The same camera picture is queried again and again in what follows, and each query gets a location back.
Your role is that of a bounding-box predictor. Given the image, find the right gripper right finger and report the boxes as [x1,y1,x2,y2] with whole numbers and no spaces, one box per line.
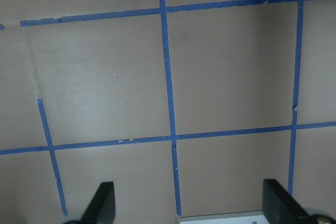
[262,179,309,224]

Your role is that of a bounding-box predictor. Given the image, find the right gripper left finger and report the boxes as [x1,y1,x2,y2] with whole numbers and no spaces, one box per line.
[80,182,116,224]

